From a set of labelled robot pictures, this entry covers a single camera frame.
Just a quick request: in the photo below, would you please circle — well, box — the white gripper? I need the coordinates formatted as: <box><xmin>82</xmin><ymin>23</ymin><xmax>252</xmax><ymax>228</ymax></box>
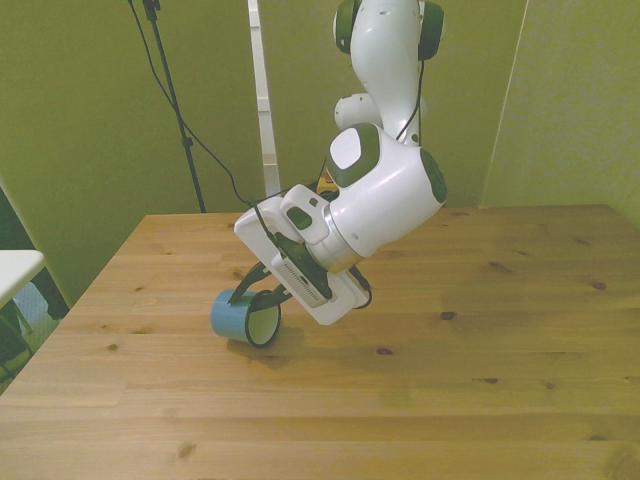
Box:
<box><xmin>228</xmin><ymin>184</ymin><xmax>369</xmax><ymax>328</ymax></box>

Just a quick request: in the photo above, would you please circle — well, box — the blue enamel mug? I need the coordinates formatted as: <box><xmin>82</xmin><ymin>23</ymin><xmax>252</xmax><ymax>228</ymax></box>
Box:
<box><xmin>209</xmin><ymin>288</ymin><xmax>284</xmax><ymax>350</ymax></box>

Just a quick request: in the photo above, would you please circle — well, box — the white side table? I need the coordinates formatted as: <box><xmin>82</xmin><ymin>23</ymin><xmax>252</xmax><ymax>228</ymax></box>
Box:
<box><xmin>0</xmin><ymin>249</ymin><xmax>46</xmax><ymax>311</ymax></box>

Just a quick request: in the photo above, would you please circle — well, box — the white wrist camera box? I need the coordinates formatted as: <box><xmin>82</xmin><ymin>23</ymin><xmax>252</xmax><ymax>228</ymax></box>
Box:
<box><xmin>269</xmin><ymin>233</ymin><xmax>335</xmax><ymax>310</ymax></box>

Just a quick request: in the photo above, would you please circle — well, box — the thin camera cable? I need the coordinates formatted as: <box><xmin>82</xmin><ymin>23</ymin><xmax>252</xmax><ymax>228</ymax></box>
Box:
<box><xmin>125</xmin><ymin>0</ymin><xmax>255</xmax><ymax>208</ymax></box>

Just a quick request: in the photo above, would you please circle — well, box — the black camera stand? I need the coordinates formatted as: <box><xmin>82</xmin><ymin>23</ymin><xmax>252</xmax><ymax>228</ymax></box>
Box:
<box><xmin>141</xmin><ymin>0</ymin><xmax>208</xmax><ymax>214</ymax></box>

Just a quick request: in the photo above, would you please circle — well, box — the white vertical post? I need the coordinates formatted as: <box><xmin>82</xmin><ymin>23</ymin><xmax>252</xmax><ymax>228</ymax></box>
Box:
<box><xmin>247</xmin><ymin>0</ymin><xmax>282</xmax><ymax>199</ymax></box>

